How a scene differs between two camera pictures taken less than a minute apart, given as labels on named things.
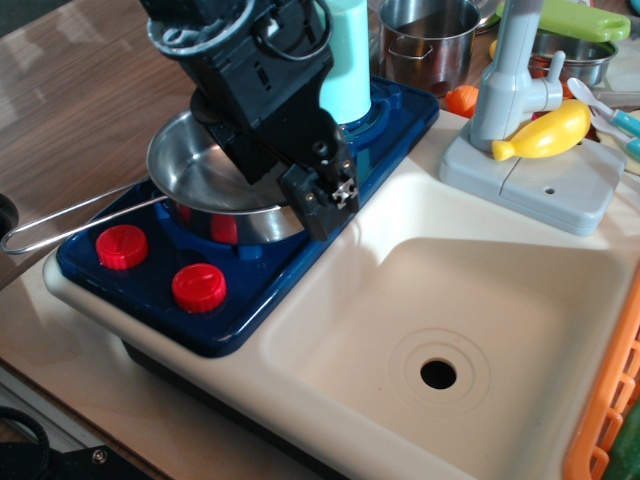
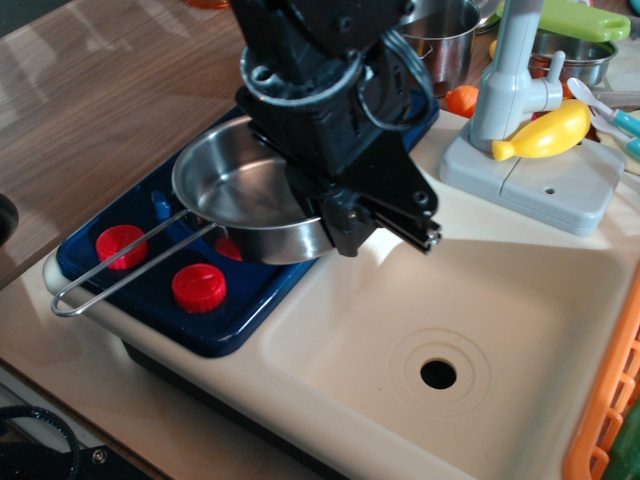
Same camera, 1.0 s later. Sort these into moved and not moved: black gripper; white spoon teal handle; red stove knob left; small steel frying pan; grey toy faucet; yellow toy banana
Moved: small steel frying pan; black gripper
Not moved: grey toy faucet; red stove knob left; white spoon teal handle; yellow toy banana
